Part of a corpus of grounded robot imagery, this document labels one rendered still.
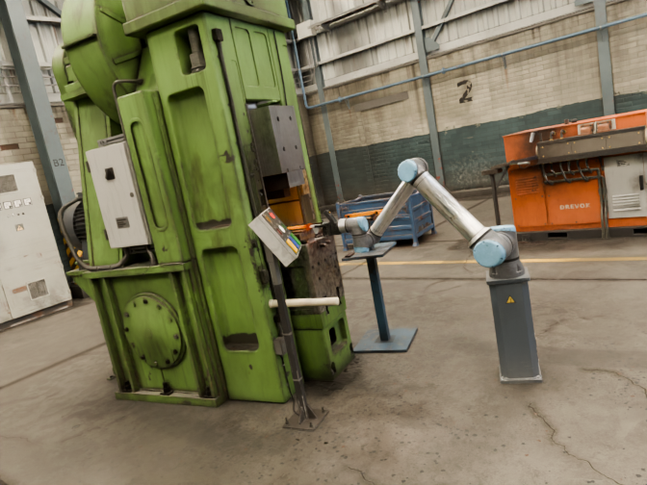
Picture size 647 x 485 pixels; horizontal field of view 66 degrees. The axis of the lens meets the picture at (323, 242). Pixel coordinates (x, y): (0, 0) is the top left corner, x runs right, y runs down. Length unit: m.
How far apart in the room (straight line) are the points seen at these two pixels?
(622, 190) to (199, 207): 4.44
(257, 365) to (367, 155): 9.18
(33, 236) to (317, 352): 5.38
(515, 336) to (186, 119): 2.24
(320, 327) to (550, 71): 7.97
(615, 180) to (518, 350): 3.42
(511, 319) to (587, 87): 7.61
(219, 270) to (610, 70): 8.20
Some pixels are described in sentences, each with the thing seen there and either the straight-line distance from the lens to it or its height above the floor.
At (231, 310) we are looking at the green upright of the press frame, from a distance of 3.21.
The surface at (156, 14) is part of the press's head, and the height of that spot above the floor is 2.34.
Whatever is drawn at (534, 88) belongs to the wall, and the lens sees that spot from 10.36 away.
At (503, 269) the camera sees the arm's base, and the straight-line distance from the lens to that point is 2.85.
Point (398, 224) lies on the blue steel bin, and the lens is 6.94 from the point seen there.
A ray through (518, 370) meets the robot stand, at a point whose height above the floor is 0.08.
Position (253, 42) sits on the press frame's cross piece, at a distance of 3.35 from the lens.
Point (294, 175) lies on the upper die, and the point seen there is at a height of 1.34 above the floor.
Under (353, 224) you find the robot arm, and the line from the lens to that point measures 3.01.
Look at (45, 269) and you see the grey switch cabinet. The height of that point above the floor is 0.61.
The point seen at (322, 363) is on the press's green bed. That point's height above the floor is 0.13.
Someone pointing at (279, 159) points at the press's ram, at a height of 1.45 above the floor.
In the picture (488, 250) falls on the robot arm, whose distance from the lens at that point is 2.65.
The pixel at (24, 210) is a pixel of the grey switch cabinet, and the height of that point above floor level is 1.46.
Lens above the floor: 1.42
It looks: 10 degrees down
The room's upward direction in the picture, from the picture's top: 11 degrees counter-clockwise
